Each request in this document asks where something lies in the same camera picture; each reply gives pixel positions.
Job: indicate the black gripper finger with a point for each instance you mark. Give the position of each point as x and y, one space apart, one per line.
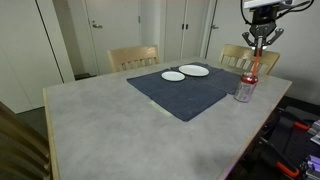
250 39
275 37

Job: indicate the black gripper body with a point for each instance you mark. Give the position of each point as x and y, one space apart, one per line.
263 23

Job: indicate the orange drinking straw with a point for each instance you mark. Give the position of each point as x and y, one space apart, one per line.
255 66

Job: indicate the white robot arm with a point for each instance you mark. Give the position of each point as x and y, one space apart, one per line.
266 3

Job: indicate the dark blue table mat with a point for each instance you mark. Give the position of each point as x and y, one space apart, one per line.
220 80
186 100

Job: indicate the red silver drink can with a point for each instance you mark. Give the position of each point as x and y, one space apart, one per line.
245 90

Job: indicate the light wooden slatted chair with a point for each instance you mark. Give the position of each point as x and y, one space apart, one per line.
20 143
233 51
133 53

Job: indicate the white closet door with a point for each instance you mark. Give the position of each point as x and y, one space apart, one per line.
173 33
196 30

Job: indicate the large white plate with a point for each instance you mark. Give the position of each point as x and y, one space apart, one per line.
193 70

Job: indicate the small white plate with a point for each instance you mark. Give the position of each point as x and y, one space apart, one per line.
173 76

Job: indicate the aluminium profile rail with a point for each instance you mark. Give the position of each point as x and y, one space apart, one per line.
316 130
313 166

